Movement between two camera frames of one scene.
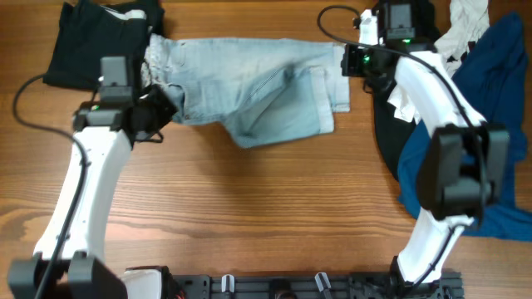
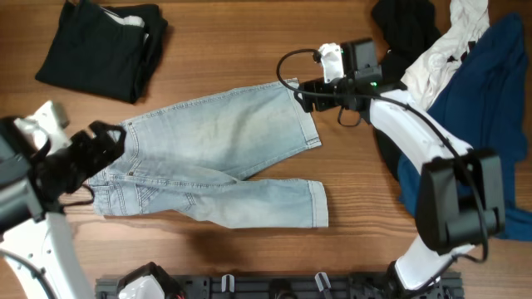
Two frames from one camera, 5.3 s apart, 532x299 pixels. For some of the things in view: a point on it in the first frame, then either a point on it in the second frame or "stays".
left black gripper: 167,109 → 86,144
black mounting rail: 312,286 stays
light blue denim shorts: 257,90 → 185,163
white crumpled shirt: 469,19 stays
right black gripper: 349,61 → 317,94
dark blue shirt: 491,75 stays
